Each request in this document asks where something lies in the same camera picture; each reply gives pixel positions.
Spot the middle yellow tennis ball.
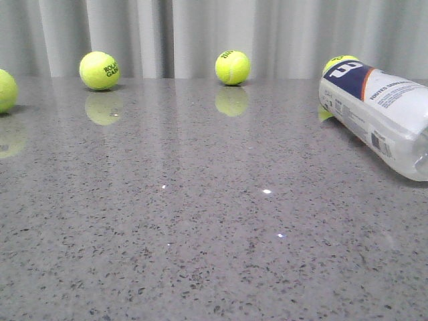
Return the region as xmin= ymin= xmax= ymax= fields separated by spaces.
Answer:
xmin=215 ymin=50 xmax=251 ymax=86

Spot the white blue tennis ball can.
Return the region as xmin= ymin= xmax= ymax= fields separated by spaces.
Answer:
xmin=318 ymin=60 xmax=427 ymax=182

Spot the right yellow tennis ball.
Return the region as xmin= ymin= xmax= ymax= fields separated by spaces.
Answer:
xmin=322 ymin=55 xmax=358 ymax=74

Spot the yellow Roland Garros tennis ball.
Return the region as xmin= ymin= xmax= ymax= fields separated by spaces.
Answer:
xmin=79 ymin=51 xmax=120 ymax=90

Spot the far left yellow tennis ball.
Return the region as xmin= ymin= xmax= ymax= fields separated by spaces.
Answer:
xmin=0 ymin=70 xmax=18 ymax=114

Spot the grey pleated curtain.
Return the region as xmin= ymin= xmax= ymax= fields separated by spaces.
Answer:
xmin=1 ymin=1 xmax=427 ymax=79

